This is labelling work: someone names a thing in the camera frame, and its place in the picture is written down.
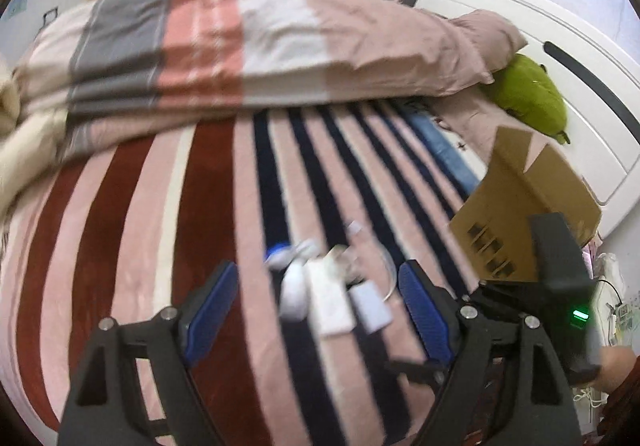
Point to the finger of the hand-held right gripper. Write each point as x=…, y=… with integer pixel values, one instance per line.
x=505, y=297

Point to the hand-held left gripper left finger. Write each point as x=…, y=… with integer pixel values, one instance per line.
x=212, y=311

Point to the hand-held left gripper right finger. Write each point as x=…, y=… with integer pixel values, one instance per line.
x=425, y=316

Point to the small white square box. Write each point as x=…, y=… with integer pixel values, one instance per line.
x=371, y=306

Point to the brown cardboard box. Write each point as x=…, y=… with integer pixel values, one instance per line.
x=520, y=211

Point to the white oval case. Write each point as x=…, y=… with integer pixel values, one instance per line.
x=295, y=293

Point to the white bottle with blue cap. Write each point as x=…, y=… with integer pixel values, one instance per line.
x=287, y=253

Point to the person's right forearm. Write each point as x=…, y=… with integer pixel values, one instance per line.
x=625, y=418

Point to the person's right hand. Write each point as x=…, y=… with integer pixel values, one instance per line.
x=617, y=368

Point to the cluttered white bedside stand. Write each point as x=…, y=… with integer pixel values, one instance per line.
x=617, y=306

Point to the red pink striped blanket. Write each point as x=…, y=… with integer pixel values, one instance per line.
x=150, y=251

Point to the clear plastic wrapper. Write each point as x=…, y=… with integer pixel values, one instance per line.
x=347, y=261

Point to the blue cloth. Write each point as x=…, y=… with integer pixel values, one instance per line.
x=445, y=150

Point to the green plush toy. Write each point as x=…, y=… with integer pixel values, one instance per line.
x=532, y=95

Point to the pink pillow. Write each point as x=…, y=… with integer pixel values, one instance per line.
x=475, y=50

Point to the white bed headboard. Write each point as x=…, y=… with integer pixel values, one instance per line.
x=575, y=25

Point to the cream fleece blanket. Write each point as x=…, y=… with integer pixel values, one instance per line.
x=22, y=135

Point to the pink grey striped duvet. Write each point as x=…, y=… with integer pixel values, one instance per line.
x=225, y=50

